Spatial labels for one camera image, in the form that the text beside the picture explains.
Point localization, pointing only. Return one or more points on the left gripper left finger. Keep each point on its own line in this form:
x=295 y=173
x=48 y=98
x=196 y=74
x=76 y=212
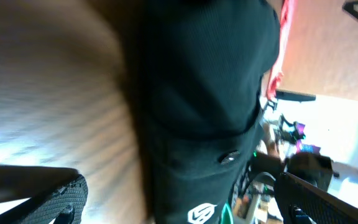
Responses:
x=63 y=205

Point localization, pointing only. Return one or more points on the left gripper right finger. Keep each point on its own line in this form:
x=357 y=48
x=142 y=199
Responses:
x=300 y=202

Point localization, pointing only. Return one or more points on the black athletic pants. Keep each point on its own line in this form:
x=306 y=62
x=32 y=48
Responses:
x=194 y=80

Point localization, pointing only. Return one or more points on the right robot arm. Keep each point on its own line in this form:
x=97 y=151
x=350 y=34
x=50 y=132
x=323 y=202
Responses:
x=313 y=168

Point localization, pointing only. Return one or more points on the red printed t-shirt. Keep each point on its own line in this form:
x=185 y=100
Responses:
x=276 y=73

